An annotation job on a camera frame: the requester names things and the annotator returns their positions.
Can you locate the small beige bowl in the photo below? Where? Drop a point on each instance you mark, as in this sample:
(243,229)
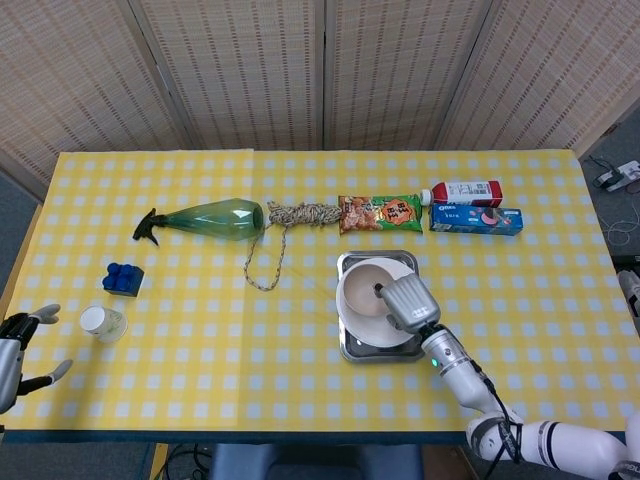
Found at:
(362,291)

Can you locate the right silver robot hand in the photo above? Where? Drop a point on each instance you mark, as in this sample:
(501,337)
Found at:
(411,305)

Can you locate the blue toy building block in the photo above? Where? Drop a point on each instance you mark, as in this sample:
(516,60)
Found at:
(122,280)

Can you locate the yellow checkered tablecloth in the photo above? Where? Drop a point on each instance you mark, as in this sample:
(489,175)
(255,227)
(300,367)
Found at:
(200,350)

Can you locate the red white drink bottle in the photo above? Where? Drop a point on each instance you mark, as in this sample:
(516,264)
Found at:
(465,193)

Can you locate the white round plate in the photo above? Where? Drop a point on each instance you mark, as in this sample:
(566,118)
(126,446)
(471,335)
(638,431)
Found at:
(370,330)

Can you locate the white paper cup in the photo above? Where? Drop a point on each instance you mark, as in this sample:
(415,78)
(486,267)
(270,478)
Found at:
(102,323)

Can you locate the white power adapter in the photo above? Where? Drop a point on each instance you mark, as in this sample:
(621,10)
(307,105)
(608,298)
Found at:
(620,175)

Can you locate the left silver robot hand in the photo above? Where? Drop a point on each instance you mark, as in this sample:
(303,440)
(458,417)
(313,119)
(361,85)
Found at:
(15,350)

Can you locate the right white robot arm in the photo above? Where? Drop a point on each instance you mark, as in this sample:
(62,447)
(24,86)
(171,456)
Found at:
(505,415)

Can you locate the blue Oreo cookie box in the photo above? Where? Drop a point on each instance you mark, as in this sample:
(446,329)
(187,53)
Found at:
(475,220)

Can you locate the square metal tray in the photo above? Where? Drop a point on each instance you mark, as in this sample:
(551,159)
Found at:
(360,353)

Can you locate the woven folding screen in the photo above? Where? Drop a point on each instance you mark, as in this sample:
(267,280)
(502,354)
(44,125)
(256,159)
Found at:
(300,70)

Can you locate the green spray bottle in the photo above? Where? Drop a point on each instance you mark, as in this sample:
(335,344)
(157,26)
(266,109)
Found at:
(215,219)

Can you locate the orange green snack bag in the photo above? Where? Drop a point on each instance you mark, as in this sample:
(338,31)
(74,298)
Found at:
(380,214)

